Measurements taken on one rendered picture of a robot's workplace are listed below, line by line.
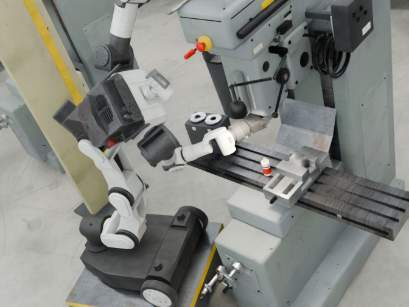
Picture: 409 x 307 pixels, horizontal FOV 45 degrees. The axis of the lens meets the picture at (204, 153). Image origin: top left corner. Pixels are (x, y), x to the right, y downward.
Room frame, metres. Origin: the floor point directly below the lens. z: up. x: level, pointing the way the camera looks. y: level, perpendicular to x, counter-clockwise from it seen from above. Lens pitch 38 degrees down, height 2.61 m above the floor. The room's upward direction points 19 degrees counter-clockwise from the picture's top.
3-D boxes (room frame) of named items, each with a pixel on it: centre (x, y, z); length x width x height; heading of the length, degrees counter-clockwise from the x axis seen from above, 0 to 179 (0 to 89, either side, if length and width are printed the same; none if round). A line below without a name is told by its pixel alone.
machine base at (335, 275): (2.05, -0.52, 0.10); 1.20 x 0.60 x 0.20; 128
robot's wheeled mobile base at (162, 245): (2.06, 0.55, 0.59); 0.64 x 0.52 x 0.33; 59
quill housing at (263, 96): (1.90, -0.32, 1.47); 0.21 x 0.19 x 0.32; 38
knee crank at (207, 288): (1.68, 0.18, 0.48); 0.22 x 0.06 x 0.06; 128
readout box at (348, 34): (1.82, -0.76, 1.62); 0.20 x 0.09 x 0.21; 128
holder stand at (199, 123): (2.25, -0.07, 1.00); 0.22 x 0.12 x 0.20; 48
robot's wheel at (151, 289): (1.71, 0.47, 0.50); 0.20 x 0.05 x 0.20; 59
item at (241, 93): (1.83, -0.23, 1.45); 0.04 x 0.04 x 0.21; 38
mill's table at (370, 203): (1.86, -0.35, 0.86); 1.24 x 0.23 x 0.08; 38
